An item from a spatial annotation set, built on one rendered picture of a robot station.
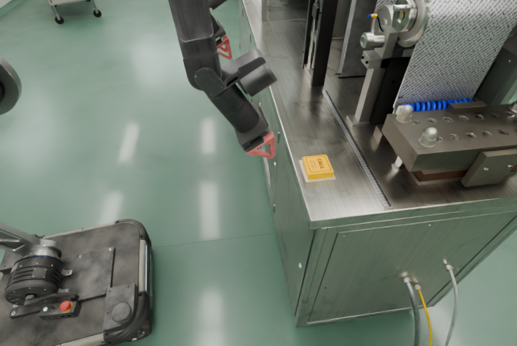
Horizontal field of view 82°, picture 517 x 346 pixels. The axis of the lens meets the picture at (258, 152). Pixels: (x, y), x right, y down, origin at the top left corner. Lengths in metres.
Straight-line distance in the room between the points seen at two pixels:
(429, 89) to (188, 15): 0.69
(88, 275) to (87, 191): 0.81
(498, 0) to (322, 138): 0.53
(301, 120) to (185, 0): 0.64
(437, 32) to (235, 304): 1.35
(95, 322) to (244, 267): 0.69
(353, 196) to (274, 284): 0.93
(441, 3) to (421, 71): 0.16
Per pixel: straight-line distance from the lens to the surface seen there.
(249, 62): 0.54
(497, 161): 0.92
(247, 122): 0.59
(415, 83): 0.92
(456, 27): 0.89
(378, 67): 0.93
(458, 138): 0.88
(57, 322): 1.54
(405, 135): 0.83
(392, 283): 1.27
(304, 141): 0.94
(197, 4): 0.49
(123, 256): 1.55
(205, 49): 0.50
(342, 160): 0.90
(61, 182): 2.39
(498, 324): 1.92
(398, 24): 0.88
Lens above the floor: 1.51
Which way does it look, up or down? 43 degrees down
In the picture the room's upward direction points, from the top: straight up
